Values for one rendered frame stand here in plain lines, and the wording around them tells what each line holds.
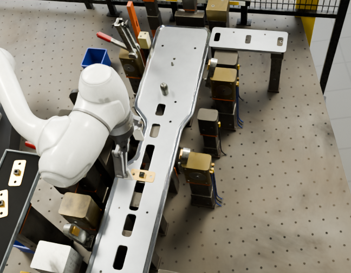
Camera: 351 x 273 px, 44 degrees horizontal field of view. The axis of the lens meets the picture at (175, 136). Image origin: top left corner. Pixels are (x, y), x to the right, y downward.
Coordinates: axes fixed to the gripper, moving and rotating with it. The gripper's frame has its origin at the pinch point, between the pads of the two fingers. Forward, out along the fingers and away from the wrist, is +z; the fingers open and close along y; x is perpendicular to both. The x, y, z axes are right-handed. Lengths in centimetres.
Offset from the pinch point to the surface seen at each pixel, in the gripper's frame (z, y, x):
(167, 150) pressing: 13.6, 10.3, -6.4
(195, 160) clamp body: 9.0, 6.1, -17.1
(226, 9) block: 8, 71, -17
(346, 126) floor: 113, 90, -82
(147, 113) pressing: 13.6, 23.9, 4.4
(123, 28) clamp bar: -3.6, 47.2, 15.6
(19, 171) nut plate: -3.1, -11.6, 32.7
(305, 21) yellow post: 46, 104, -49
